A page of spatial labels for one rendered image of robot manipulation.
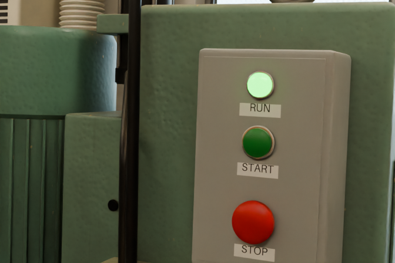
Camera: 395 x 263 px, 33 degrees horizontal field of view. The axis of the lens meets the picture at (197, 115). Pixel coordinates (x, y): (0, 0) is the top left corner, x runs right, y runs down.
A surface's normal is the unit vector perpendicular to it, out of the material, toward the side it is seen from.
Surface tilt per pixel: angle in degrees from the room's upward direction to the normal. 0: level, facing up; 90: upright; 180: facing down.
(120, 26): 90
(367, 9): 75
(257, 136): 87
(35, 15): 90
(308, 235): 90
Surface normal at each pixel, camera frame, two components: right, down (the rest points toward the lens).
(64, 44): 0.54, 0.07
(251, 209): -0.38, -0.12
